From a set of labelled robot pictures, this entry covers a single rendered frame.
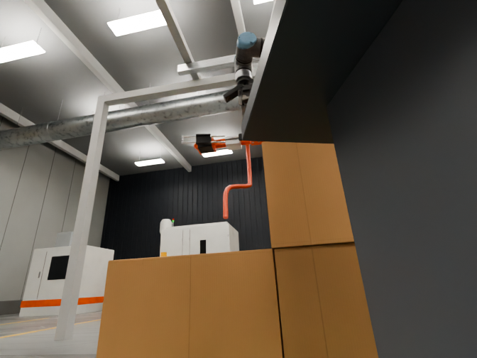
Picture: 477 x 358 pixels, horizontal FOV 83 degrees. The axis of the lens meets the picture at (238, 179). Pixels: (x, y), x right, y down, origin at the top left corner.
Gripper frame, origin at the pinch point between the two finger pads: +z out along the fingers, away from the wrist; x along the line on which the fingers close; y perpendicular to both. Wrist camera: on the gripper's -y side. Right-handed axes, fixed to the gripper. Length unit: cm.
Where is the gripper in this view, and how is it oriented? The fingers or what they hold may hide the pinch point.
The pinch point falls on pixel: (242, 115)
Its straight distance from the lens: 135.6
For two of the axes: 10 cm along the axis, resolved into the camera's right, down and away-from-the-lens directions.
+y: 9.8, -1.1, -1.4
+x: 1.7, 3.6, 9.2
